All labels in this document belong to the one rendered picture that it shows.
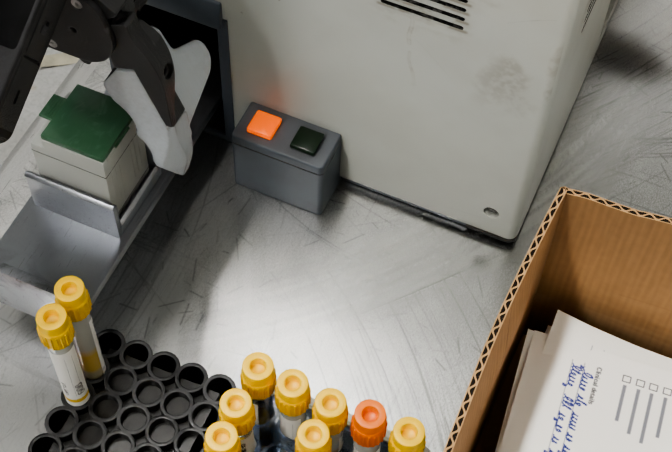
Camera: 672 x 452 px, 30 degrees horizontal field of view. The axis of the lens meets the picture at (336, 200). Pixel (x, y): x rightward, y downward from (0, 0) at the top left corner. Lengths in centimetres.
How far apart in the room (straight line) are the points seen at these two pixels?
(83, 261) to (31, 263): 3
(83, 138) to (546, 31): 25
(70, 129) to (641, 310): 32
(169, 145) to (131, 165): 6
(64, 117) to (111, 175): 4
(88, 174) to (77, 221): 5
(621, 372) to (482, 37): 19
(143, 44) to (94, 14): 3
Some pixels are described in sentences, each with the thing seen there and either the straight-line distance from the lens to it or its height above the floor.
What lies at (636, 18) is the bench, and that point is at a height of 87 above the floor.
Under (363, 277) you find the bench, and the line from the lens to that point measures 75.
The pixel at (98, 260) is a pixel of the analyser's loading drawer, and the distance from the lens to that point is 71.
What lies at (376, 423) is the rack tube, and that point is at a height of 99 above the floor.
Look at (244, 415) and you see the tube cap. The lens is 58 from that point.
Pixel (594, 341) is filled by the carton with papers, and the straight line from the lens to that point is 67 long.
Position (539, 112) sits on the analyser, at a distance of 66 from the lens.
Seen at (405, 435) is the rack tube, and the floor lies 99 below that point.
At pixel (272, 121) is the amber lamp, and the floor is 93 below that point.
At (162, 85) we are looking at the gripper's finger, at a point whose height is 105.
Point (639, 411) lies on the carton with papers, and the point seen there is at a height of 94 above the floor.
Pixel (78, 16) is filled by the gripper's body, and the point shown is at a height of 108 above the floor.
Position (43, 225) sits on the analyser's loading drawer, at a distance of 73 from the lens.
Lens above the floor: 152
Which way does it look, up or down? 56 degrees down
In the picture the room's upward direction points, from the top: 3 degrees clockwise
